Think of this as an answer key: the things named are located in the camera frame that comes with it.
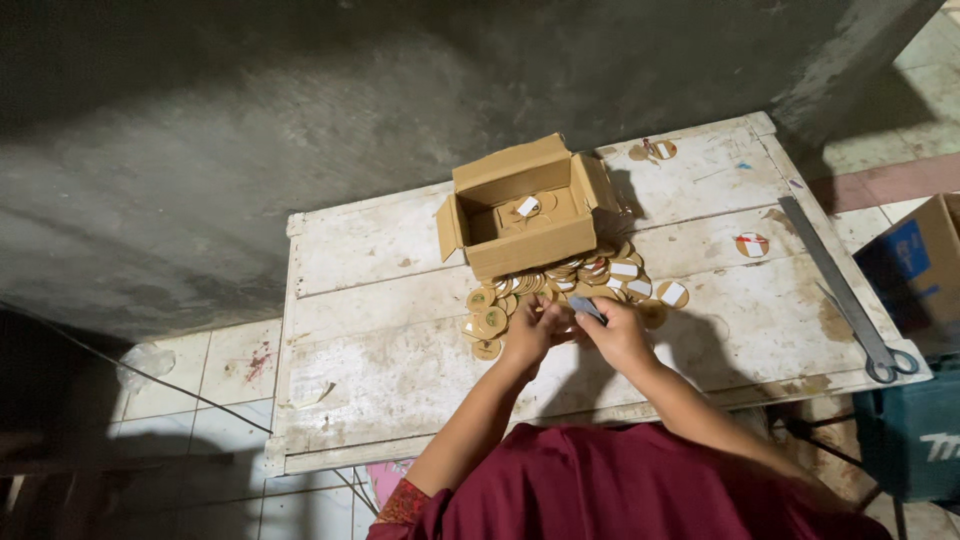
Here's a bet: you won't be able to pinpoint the person's left hand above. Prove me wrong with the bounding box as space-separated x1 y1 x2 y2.
500 294 580 370

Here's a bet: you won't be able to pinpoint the person's right hand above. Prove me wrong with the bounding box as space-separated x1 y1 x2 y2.
573 296 659 378

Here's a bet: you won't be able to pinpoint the small grey-blue piece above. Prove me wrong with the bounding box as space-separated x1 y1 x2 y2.
567 294 609 325

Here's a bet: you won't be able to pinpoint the pile of labelled wooden discs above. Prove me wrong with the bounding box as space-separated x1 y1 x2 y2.
460 240 670 363

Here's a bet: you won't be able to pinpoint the open brown cardboard carton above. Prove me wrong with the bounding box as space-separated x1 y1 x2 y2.
435 132 622 282

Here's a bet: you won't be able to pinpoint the heap of plain wooden discs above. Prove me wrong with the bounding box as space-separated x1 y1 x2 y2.
493 190 561 235

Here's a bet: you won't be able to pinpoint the maroon garment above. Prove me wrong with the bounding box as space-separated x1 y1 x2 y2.
366 421 895 540

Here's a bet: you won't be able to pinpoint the pink patterned object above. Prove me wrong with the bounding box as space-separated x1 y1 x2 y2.
366 459 416 513

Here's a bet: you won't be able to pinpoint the long metal ruler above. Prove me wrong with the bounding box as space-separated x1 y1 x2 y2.
777 195 891 363

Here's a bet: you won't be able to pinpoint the torn white paper scrap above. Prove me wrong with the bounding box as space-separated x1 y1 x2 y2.
288 379 337 411

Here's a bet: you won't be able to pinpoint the black metal stand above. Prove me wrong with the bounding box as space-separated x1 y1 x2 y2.
780 411 910 540

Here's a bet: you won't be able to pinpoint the cardboard box with blue print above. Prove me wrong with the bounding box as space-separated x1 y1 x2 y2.
853 192 960 360

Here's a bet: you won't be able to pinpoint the teal plastic tool case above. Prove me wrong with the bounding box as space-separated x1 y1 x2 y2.
852 354 960 505

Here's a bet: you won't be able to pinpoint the clear plastic bag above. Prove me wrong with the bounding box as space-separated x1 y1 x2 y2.
116 343 178 396

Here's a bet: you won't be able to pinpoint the grey-handled scissors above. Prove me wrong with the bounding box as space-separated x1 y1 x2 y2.
816 281 921 385

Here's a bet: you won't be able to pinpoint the thin black cable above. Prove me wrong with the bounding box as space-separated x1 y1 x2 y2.
0 298 274 436

